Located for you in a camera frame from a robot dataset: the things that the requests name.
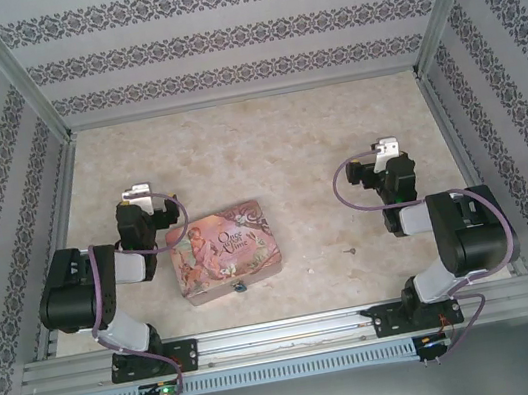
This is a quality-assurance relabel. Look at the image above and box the aluminium mounting rail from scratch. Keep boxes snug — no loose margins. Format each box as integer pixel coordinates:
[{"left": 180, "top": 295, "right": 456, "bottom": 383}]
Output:
[{"left": 16, "top": 275, "right": 528, "bottom": 395}]

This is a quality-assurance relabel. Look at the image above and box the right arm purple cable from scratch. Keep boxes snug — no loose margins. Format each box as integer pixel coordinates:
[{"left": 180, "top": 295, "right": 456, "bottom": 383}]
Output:
[{"left": 327, "top": 127, "right": 528, "bottom": 375}]

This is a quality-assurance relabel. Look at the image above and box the slotted grey cable duct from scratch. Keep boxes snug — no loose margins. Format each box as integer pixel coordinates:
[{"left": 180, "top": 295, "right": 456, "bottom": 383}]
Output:
[{"left": 68, "top": 336, "right": 420, "bottom": 395}]

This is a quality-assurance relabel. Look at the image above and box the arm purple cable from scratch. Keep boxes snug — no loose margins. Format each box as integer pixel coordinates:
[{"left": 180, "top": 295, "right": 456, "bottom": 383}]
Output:
[
  {"left": 327, "top": 127, "right": 528, "bottom": 375},
  {"left": 70, "top": 185, "right": 221, "bottom": 395}
]

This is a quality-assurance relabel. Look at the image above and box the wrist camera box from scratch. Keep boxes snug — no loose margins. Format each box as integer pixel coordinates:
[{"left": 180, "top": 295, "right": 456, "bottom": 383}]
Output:
[
  {"left": 368, "top": 133, "right": 405, "bottom": 174},
  {"left": 119, "top": 179, "right": 159, "bottom": 217}
]

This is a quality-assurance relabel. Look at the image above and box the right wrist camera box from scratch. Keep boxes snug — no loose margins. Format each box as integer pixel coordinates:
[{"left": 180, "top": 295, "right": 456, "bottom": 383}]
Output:
[{"left": 368, "top": 133, "right": 405, "bottom": 174}]

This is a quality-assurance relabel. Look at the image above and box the pink illustrated tin box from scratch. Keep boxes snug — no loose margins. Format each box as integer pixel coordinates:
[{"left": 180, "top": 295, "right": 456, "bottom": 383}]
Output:
[{"left": 160, "top": 195, "right": 291, "bottom": 312}]

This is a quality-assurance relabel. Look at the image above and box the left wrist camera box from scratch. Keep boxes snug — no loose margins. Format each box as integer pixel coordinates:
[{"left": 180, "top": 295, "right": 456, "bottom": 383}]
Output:
[{"left": 119, "top": 179, "right": 159, "bottom": 217}]

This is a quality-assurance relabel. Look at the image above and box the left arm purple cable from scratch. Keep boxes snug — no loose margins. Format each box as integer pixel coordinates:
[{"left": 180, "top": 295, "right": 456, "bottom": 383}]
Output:
[{"left": 70, "top": 185, "right": 221, "bottom": 395}]

